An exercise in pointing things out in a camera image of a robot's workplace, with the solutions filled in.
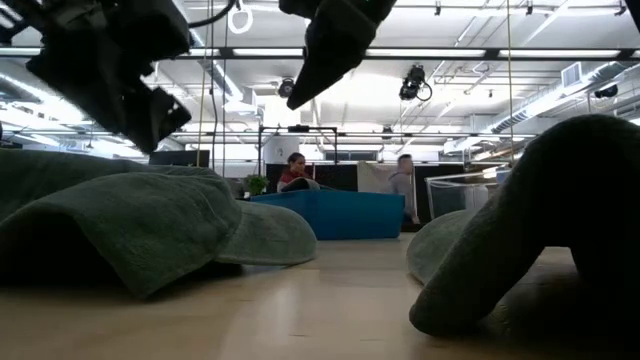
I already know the person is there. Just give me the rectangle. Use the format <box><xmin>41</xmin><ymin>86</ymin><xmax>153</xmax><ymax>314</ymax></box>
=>
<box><xmin>276</xmin><ymin>151</ymin><xmax>315</xmax><ymax>194</ymax></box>
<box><xmin>387</xmin><ymin>153</ymin><xmax>421</xmax><ymax>226</ymax></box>

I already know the white coiled cable ring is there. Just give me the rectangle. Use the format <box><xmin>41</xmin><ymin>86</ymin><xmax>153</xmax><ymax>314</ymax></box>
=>
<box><xmin>227</xmin><ymin>0</ymin><xmax>254</xmax><ymax>36</ymax></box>

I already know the white ceiling vent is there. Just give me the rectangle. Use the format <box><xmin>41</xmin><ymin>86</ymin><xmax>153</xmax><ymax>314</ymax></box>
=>
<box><xmin>559</xmin><ymin>60</ymin><xmax>584</xmax><ymax>89</ymax></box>

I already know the black beam with light strips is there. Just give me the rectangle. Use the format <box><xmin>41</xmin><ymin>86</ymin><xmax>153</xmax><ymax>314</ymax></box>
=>
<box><xmin>0</xmin><ymin>45</ymin><xmax>640</xmax><ymax>62</ymax></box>

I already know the clear plastic bin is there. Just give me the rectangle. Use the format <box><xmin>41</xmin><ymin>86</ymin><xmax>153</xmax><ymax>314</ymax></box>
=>
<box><xmin>423</xmin><ymin>167</ymin><xmax>511</xmax><ymax>221</ymax></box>

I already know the black monitor screen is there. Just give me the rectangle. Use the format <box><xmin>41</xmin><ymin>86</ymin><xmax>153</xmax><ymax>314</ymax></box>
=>
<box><xmin>148</xmin><ymin>149</ymin><xmax>212</xmax><ymax>168</ymax></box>

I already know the green towel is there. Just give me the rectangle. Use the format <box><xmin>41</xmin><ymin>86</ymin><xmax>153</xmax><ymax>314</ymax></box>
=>
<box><xmin>406</xmin><ymin>113</ymin><xmax>640</xmax><ymax>346</ymax></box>
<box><xmin>0</xmin><ymin>148</ymin><xmax>319</xmax><ymax>301</ymax></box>

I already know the silver ceiling duct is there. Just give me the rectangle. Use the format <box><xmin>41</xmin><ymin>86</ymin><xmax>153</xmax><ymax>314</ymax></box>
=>
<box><xmin>487</xmin><ymin>59</ymin><xmax>640</xmax><ymax>136</ymax></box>

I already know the blue plastic bin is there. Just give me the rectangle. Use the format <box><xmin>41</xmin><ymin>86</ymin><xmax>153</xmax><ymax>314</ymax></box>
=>
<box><xmin>249</xmin><ymin>188</ymin><xmax>407</xmax><ymax>242</ymax></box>

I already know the green potted plant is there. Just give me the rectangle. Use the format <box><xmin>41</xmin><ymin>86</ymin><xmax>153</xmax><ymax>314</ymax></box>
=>
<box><xmin>243</xmin><ymin>173</ymin><xmax>270</xmax><ymax>197</ymax></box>

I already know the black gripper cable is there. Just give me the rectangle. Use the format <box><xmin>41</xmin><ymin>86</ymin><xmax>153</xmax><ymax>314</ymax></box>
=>
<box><xmin>187</xmin><ymin>0</ymin><xmax>239</xmax><ymax>29</ymax></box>

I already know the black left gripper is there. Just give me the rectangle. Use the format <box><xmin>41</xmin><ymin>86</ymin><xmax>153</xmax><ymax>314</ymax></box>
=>
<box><xmin>0</xmin><ymin>0</ymin><xmax>193</xmax><ymax>154</ymax></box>

